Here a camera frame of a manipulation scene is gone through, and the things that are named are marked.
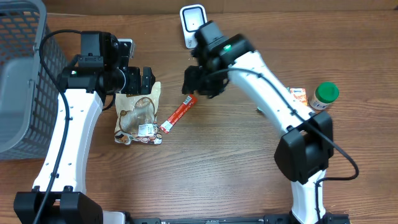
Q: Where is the red white snack packet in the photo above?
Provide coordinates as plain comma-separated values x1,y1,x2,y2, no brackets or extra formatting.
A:
160,95,197,134

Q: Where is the white brown snack bag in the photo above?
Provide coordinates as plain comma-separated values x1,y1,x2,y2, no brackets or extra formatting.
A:
114,82,162,145

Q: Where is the green lid jar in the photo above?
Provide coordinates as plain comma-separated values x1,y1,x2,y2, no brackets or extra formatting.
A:
309,82,340,110

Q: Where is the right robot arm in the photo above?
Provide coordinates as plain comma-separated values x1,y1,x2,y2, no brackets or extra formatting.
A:
182,21,333,223

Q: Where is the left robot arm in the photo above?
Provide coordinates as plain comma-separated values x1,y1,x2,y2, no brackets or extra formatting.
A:
13,31,155,224

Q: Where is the white barcode scanner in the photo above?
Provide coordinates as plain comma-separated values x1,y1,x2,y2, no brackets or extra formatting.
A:
180,4,208,49

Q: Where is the grey plastic mesh basket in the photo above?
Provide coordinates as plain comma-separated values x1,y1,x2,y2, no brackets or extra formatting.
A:
1,0,58,160

